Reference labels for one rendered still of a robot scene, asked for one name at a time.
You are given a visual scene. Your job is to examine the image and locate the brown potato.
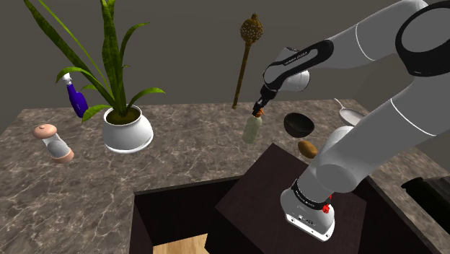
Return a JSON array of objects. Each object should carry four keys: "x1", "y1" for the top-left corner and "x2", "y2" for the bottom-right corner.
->
[{"x1": 297, "y1": 140, "x2": 319, "y2": 160}]

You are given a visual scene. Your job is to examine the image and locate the pink and grey pepper mill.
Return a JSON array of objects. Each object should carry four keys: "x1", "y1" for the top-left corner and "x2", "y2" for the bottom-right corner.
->
[{"x1": 32, "y1": 123, "x2": 76, "y2": 165}]

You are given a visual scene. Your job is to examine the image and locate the blue spray bottle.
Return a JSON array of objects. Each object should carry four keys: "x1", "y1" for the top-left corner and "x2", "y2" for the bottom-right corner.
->
[{"x1": 61, "y1": 72, "x2": 90, "y2": 119}]

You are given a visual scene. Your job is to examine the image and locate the dark brown counter cabinet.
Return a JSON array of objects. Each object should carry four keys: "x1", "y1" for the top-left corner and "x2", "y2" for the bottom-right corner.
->
[{"x1": 128, "y1": 175, "x2": 438, "y2": 254}]

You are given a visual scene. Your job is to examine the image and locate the dark robot stand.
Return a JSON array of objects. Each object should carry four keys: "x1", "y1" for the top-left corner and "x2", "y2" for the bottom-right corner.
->
[{"x1": 205, "y1": 142, "x2": 369, "y2": 254}]

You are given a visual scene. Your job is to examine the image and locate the dark brown bowl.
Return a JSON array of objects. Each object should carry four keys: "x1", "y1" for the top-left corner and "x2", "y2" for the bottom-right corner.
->
[{"x1": 283, "y1": 112, "x2": 316, "y2": 139}]

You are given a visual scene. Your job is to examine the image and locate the black sink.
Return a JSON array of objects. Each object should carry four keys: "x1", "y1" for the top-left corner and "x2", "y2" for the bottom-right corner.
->
[{"x1": 400, "y1": 175, "x2": 450, "y2": 235}]

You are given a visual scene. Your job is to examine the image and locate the green plant in white pot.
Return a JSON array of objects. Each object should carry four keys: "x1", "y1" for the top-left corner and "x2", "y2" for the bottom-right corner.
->
[{"x1": 22, "y1": 0, "x2": 167, "y2": 155}]

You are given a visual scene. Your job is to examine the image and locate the brown studded club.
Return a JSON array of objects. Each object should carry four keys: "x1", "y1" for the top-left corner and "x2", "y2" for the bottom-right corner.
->
[{"x1": 231, "y1": 12, "x2": 265, "y2": 110}]

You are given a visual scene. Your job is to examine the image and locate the pale green bottle orange cap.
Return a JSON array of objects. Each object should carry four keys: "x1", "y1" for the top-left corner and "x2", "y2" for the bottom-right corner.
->
[{"x1": 242, "y1": 109, "x2": 264, "y2": 145}]

